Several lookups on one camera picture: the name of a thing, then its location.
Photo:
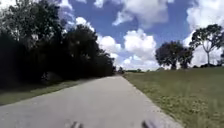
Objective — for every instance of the wood of dark trees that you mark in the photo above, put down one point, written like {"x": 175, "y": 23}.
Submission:
{"x": 46, "y": 50}

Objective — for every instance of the grey asphalt path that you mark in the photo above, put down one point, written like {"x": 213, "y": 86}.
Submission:
{"x": 96, "y": 103}

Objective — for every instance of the grass strip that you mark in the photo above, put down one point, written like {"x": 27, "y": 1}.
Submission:
{"x": 33, "y": 91}

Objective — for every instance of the grass field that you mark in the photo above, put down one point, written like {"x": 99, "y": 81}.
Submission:
{"x": 186, "y": 91}

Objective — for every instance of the robot's own part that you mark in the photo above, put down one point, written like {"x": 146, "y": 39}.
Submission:
{"x": 76, "y": 125}
{"x": 148, "y": 124}

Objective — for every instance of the round dark tree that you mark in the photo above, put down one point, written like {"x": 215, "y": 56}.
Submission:
{"x": 171, "y": 53}

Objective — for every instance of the tall thin-trunk tree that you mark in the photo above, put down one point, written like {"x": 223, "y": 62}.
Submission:
{"x": 208, "y": 38}

